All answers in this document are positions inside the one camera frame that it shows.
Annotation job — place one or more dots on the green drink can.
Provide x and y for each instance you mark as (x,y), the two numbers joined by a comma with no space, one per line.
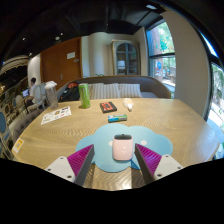
(84,96)

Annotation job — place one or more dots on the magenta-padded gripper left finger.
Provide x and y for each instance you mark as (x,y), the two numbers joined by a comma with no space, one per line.
(61,168)

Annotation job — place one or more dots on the black backpack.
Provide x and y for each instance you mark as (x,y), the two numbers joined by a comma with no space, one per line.
(69,94)

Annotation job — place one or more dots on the pink computer mouse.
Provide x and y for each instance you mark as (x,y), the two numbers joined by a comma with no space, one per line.
(122,150)

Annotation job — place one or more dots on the blue cloud-shaped mouse pad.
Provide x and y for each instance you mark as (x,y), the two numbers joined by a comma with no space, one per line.
(100,140)

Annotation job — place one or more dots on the cream plastic packet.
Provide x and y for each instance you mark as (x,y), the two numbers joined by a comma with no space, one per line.
(128,104)

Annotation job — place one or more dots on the blue round-backed chairs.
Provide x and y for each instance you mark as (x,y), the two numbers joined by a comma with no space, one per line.
(4,128)

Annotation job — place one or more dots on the arched glass cabinet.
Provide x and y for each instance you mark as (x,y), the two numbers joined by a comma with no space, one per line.
(126,58)

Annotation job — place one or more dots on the white printed sticker sheet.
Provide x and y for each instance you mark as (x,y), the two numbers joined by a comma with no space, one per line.
(56,115)

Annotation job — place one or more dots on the small teal pack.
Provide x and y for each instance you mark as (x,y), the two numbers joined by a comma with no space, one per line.
(117,118)

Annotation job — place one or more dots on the striped cushion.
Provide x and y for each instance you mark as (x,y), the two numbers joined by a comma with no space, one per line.
(130,90)
(105,91)

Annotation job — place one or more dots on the grey tufted armchair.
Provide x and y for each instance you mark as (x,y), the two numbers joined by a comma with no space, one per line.
(21,125)

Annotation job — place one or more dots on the black and red box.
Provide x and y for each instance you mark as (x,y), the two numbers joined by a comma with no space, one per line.
(108,107)

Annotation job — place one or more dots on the brown wooden door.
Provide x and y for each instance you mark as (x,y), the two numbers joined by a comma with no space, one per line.
(60,66)

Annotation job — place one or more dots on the yellow square code sticker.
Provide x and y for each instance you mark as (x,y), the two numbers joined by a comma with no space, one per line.
(18,145)

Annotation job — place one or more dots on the white dining chair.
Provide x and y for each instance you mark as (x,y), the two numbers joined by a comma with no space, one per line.
(38,98)

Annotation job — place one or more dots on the person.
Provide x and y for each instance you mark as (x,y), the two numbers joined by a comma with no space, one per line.
(32,88)

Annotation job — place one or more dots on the white paper door sign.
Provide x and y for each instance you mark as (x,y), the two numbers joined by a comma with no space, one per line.
(71,55)

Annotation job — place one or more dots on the open laptop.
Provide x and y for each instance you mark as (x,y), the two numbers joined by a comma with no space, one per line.
(25,92)

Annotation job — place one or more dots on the brown curved sofa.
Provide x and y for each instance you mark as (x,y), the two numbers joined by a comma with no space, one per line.
(153,86)

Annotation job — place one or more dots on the black-framed window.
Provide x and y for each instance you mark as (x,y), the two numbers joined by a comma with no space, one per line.
(161,56)

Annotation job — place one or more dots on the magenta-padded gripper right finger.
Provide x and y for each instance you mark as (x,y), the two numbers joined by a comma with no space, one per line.
(166,165)

